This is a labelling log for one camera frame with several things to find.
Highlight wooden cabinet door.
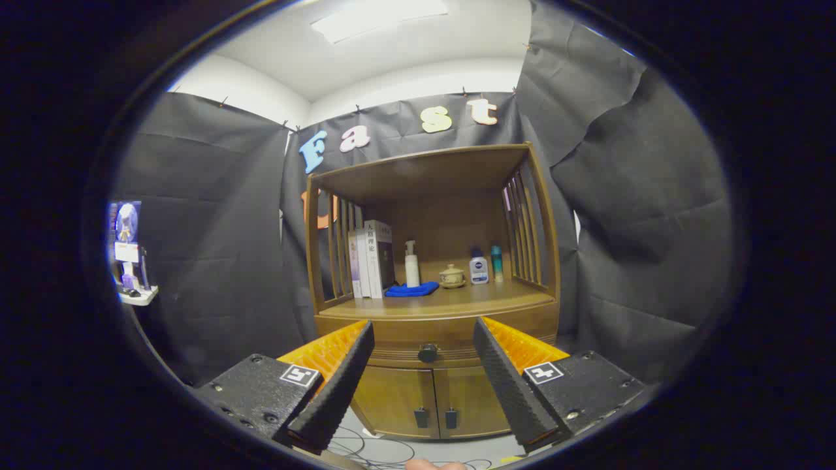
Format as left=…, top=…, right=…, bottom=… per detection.
left=353, top=366, right=437, bottom=440
left=432, top=366, right=513, bottom=437

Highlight blue folded cloth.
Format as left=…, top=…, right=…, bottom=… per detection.
left=385, top=281, right=440, bottom=298

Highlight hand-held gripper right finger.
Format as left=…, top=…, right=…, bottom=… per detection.
left=472, top=316, right=647, bottom=454

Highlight white wall shelf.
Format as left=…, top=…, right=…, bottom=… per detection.
left=116, top=285, right=159, bottom=307

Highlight thin lilac book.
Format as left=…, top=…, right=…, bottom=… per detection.
left=348, top=230, right=362, bottom=299

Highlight wooden cabinet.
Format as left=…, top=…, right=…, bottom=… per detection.
left=304, top=142, right=562, bottom=440

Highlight wooden countertop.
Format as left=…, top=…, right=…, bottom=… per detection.
left=318, top=279, right=557, bottom=321

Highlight wooden drawer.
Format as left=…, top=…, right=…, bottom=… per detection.
left=315, top=302, right=560, bottom=368

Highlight black floor cables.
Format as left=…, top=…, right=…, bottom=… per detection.
left=327, top=428, right=494, bottom=470

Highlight white pump bottle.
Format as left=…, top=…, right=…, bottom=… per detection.
left=404, top=240, right=421, bottom=288

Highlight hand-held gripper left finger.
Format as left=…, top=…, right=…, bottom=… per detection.
left=194, top=319, right=376, bottom=456

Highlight purple blue printed box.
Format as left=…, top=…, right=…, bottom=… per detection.
left=108, top=200, right=142, bottom=243

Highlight thin white book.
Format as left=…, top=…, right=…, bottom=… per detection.
left=356, top=228, right=372, bottom=299

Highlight ceiling light panel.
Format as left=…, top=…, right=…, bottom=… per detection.
left=310, top=0, right=450, bottom=44

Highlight thick white dark-cover book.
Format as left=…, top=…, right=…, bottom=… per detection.
left=364, top=220, right=396, bottom=300

